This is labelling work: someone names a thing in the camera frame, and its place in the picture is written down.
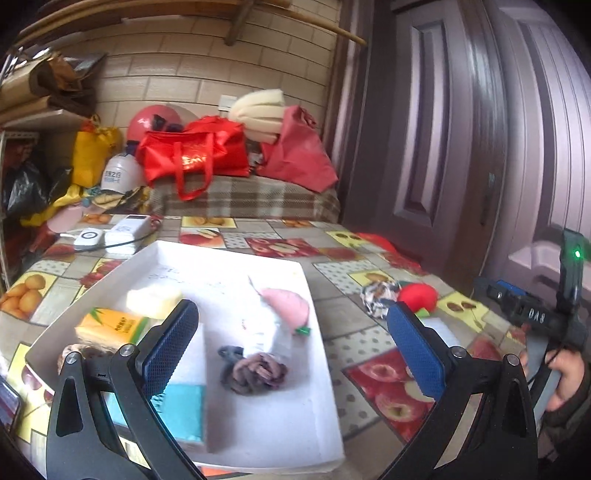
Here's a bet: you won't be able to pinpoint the yellow tissue pack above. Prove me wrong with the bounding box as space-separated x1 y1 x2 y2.
75 307 159 351

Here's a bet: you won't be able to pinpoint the pink teal sponge block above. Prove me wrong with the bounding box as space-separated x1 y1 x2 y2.
103 322 209 455

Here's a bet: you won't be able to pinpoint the red plush apple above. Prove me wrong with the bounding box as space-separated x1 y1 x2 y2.
398 283 439 316

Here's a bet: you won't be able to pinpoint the cow print cloth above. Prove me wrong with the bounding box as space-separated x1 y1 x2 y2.
360 281 402 320

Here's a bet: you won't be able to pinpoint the grey socks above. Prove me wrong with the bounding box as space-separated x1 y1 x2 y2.
217 345 288 396

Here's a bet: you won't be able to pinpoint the white cardboard tray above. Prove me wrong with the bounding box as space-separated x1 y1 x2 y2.
25 239 347 475

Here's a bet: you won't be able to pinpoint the right hand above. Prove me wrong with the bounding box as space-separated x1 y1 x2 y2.
535 349 589 417

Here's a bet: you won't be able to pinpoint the fruit pattern tablecloth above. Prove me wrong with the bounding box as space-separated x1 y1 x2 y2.
1 216 525 479

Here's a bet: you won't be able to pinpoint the white round charger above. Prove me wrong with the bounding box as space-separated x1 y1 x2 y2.
59 227 105 252

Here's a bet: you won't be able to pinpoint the plaid covered bench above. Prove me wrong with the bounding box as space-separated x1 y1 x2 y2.
149 175 341 223

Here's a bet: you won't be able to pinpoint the white safety helmet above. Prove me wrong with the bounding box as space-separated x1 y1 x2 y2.
100 153 146 194

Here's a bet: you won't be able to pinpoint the dark metal door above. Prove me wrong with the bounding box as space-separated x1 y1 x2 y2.
325 1 590 299

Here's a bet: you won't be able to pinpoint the yellow shopping bag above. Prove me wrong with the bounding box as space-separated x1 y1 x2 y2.
72 115 123 188

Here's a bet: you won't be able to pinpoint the glossy red tote bag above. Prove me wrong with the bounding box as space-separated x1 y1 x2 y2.
136 116 250 201

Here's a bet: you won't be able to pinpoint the red motorcycle helmet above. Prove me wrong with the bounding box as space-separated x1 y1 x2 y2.
127 104 181 142

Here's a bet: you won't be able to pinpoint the cream ribbed foam cushion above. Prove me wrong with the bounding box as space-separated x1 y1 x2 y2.
228 89 287 144

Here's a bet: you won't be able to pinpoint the wooden pole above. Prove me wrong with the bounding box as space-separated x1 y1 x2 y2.
14 0 367 46

